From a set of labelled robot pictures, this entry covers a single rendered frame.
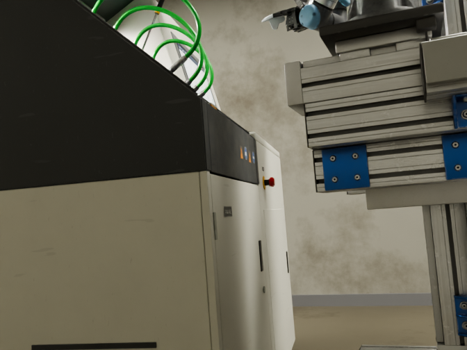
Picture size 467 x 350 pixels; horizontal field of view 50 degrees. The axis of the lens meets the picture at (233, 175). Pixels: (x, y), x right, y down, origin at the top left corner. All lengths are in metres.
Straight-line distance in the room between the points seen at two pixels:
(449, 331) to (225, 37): 3.15
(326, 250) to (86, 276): 2.61
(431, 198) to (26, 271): 0.91
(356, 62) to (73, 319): 0.82
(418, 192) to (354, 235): 2.48
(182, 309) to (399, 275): 2.61
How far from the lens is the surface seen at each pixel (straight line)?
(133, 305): 1.14
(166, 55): 1.92
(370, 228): 3.55
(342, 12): 1.89
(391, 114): 0.99
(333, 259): 3.61
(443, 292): 1.24
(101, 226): 1.15
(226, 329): 1.15
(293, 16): 2.00
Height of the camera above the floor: 0.69
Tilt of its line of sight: 5 degrees up
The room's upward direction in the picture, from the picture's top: 4 degrees counter-clockwise
